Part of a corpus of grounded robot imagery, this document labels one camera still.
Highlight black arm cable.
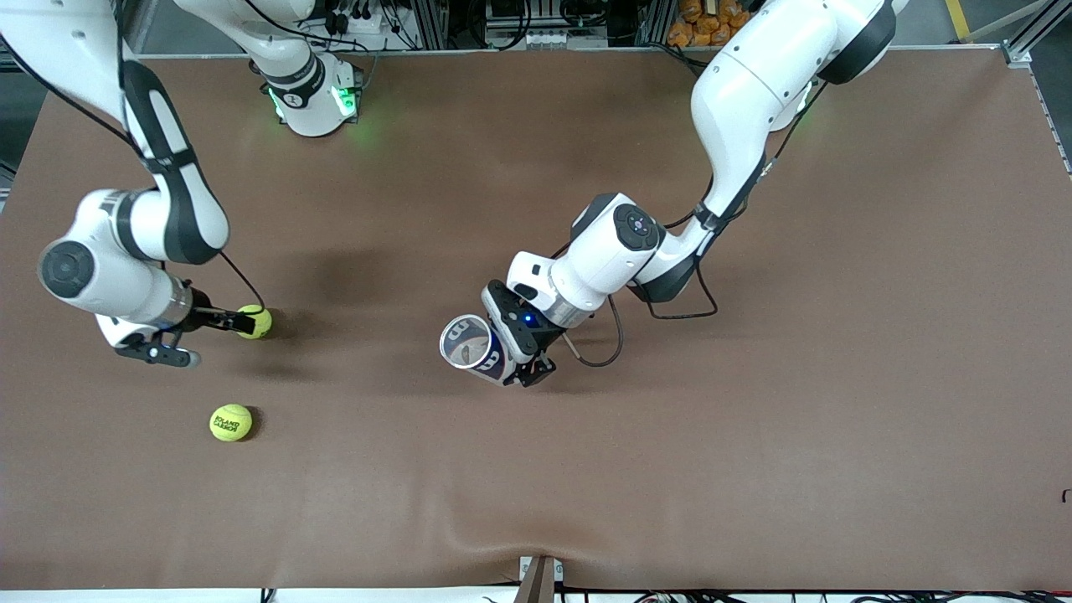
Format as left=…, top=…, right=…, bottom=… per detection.
left=0, top=0, right=267, bottom=315
left=559, top=80, right=830, bottom=369

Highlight aluminium frame post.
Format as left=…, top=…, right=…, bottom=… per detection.
left=636, top=0, right=676, bottom=48
left=409, top=0, right=450, bottom=49

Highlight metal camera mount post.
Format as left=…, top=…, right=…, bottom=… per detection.
left=513, top=554, right=564, bottom=603

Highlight white power strip black plugs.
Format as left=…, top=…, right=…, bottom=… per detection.
left=329, top=0, right=389, bottom=36

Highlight aluminium frame profile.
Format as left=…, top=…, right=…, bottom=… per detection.
left=1001, top=0, right=1072, bottom=66

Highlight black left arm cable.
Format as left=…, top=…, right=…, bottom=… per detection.
left=559, top=80, right=830, bottom=369

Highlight yellow tennis ball Wilson print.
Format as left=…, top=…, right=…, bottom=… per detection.
left=237, top=304, right=274, bottom=341

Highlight white electrical box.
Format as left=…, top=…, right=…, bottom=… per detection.
left=484, top=23, right=589, bottom=51

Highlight brown table cover mat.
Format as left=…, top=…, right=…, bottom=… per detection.
left=0, top=46, right=1072, bottom=592

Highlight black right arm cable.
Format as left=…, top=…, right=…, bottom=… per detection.
left=0, top=0, right=267, bottom=315

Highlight pile of orange objects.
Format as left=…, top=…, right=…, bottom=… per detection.
left=667, top=0, right=765, bottom=48

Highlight yellow tennis ball Roland Garros print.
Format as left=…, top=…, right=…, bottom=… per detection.
left=209, top=404, right=254, bottom=443

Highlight white blue tennis ball can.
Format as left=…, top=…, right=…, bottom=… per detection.
left=439, top=313, right=518, bottom=388

